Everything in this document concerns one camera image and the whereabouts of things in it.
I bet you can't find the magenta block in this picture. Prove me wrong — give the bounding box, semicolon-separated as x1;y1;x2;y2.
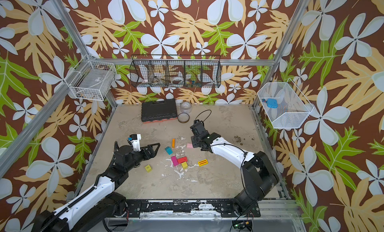
171;156;179;167

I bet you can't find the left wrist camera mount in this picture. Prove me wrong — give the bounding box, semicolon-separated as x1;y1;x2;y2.
128;134;141;152

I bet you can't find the brown tape roll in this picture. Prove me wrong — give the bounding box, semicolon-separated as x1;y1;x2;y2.
178;112;190;124

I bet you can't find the yellow red striped block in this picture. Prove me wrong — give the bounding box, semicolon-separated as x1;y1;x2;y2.
198;159;209;167

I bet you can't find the black wire wall basket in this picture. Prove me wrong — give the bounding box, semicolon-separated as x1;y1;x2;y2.
128;54;222;88

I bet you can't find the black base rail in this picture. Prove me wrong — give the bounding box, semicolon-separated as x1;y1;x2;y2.
126;199;261;219

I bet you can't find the white wire basket left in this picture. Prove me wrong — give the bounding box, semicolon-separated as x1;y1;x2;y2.
65;55;117;101

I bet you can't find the blue object in basket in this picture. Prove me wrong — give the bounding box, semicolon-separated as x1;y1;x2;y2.
262;98;278;109

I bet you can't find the black red tool case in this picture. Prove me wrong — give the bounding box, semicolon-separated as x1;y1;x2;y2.
141;99;178;123

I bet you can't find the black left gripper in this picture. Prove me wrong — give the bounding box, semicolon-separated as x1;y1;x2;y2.
125;142;161;173

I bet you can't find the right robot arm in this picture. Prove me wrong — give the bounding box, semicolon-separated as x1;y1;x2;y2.
190;120;280;216

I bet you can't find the yellow green cube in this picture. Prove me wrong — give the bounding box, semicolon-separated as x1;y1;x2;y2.
145;165;153;173

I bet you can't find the clear tape roll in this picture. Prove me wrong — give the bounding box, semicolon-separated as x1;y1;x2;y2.
180;101;192;114

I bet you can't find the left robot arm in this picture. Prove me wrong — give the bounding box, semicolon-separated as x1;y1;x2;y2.
32;141;160;232

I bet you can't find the teal triangular block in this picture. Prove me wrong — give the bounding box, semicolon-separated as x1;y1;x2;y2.
165;147;173;155

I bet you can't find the white tape roll in basket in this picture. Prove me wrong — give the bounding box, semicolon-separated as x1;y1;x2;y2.
171;76;184;84

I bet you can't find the white mesh basket right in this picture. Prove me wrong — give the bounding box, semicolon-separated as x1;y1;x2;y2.
258;79;315;130

